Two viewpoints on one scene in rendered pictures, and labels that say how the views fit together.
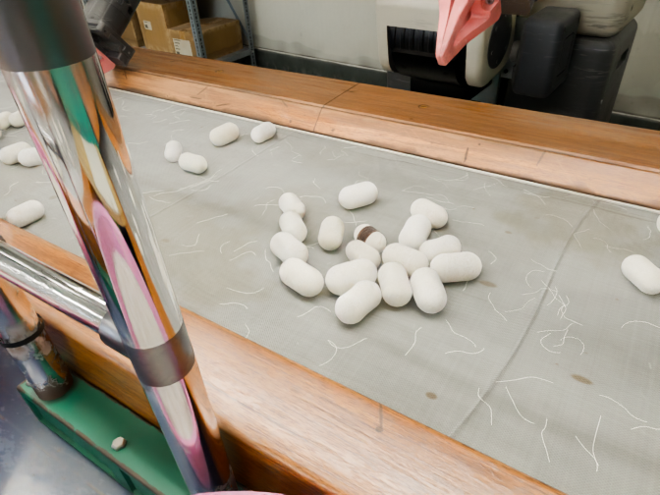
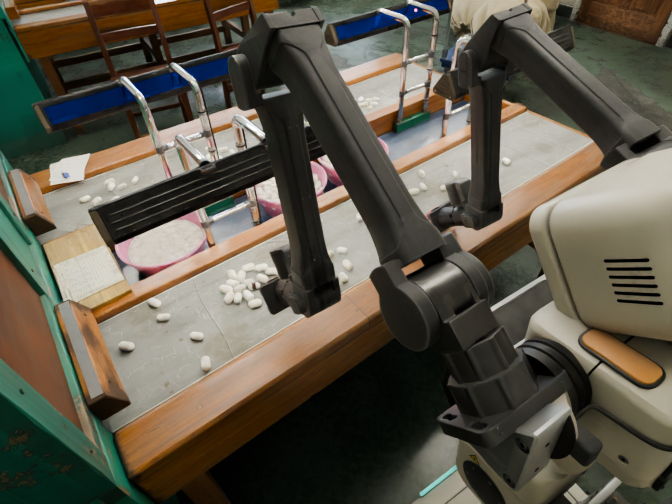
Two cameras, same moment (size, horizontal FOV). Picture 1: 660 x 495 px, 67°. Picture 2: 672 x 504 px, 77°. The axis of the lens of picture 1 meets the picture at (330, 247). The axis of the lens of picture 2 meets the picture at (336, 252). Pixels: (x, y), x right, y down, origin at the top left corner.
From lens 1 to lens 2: 1.19 m
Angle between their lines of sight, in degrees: 76
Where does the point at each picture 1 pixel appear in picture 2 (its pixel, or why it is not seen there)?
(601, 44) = not seen: outside the picture
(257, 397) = (215, 250)
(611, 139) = (250, 374)
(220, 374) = (224, 246)
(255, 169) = not seen: hidden behind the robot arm
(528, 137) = (270, 348)
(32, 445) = not seen: hidden behind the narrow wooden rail
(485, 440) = (189, 285)
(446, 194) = (266, 317)
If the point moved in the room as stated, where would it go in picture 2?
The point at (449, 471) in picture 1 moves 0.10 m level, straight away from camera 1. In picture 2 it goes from (183, 269) to (206, 287)
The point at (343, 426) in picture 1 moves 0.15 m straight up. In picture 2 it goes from (201, 259) to (186, 218)
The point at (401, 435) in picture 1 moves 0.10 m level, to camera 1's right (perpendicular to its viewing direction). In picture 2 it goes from (193, 266) to (172, 293)
